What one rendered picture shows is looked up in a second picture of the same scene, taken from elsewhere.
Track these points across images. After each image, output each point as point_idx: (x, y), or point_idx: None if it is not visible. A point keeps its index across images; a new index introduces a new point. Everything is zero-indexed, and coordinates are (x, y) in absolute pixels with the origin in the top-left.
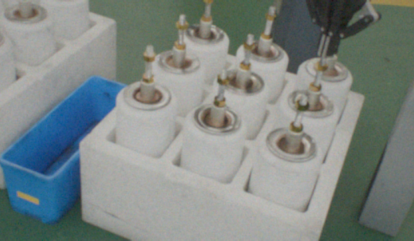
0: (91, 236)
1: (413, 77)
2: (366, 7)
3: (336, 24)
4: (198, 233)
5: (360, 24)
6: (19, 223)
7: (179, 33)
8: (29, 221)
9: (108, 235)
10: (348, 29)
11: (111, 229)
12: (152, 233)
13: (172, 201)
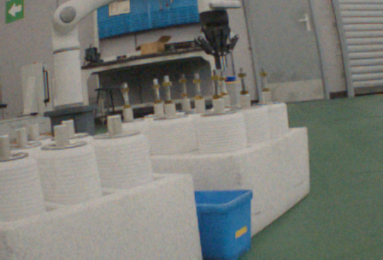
0: (262, 236)
1: (219, 89)
2: (232, 32)
3: (226, 46)
4: (285, 178)
5: (235, 40)
6: (248, 257)
7: (168, 90)
8: (246, 255)
9: (261, 233)
10: (232, 45)
11: (258, 229)
12: (273, 205)
13: (276, 162)
